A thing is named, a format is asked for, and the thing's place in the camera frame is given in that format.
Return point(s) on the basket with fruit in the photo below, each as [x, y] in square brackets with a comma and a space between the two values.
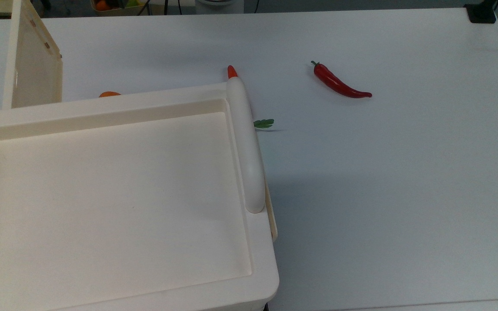
[119, 11]

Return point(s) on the red toy chili pepper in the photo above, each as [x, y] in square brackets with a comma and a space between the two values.
[331, 80]

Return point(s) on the orange toy tangerine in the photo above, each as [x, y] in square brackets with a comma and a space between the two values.
[109, 94]

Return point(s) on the black table clamp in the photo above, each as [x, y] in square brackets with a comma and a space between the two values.
[480, 13]

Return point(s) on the orange toy carrot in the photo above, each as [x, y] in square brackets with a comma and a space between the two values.
[231, 72]

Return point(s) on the cream cabinet door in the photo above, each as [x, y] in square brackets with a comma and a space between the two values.
[37, 73]

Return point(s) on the white round base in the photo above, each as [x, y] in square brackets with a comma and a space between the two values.
[218, 6]

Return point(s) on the cream plastic cabinet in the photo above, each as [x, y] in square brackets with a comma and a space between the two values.
[102, 194]

